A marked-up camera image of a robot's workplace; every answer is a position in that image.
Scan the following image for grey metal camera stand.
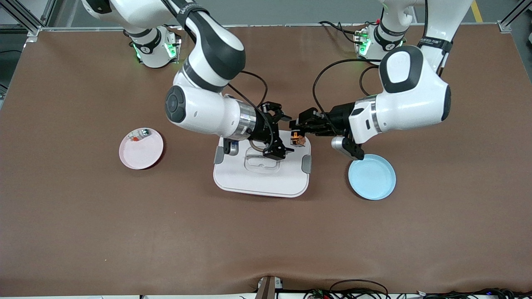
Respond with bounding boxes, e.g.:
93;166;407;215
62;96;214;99
254;275;284;299

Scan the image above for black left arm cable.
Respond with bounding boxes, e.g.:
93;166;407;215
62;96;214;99
312;58;389;126

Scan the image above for white lidded storage box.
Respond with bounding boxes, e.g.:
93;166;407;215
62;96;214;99
213;130;312;198

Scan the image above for black looped cable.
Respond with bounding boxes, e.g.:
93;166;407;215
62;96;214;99
329;279;389;299

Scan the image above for tangled black cables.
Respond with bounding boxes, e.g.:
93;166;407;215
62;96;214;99
416;287;532;299

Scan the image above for black left base cables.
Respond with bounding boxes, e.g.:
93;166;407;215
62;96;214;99
319;20;366;44

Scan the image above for light blue round plate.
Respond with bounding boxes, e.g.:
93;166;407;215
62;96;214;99
348;154;397;201

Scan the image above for white round plate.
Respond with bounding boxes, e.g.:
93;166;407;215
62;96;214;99
119;127;164;170

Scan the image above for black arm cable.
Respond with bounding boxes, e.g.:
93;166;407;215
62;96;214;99
227;70;276;151
312;58;389;126

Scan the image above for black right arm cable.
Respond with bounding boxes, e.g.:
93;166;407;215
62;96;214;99
227;70;276;151

